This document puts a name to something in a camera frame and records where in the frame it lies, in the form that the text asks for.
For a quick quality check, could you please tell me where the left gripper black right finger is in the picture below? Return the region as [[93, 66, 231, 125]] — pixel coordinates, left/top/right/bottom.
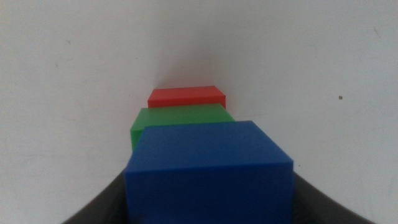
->
[[292, 172, 377, 224]]

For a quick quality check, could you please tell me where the blue cube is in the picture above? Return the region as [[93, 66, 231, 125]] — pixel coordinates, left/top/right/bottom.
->
[[124, 120, 295, 224]]

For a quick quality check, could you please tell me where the green cube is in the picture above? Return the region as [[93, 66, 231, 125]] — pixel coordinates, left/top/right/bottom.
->
[[129, 103, 236, 152]]

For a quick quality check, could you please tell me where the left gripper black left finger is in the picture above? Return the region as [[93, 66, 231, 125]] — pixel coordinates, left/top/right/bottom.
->
[[62, 170, 129, 224]]

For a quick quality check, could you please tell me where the red cube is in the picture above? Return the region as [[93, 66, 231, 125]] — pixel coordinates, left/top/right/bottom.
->
[[147, 85, 227, 109]]

